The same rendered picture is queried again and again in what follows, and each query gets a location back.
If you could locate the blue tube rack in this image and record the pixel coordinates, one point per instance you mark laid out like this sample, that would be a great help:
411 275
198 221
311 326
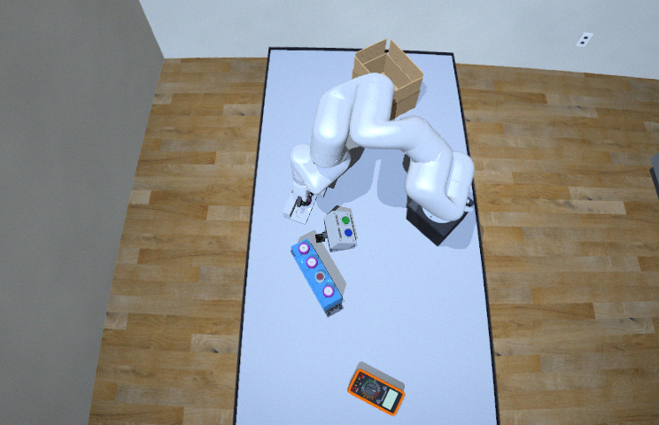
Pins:
325 302

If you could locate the brown cardboard box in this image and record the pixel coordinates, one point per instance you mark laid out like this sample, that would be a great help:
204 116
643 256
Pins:
406 90

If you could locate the light grey button panel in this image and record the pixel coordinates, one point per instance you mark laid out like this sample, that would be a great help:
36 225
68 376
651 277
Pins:
339 231

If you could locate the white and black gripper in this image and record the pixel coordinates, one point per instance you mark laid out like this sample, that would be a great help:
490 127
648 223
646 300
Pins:
301 193

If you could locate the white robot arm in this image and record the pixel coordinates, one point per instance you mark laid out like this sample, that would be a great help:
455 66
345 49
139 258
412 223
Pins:
363 106

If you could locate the orange digital multimeter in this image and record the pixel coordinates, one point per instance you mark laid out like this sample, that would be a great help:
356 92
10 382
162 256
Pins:
376 392

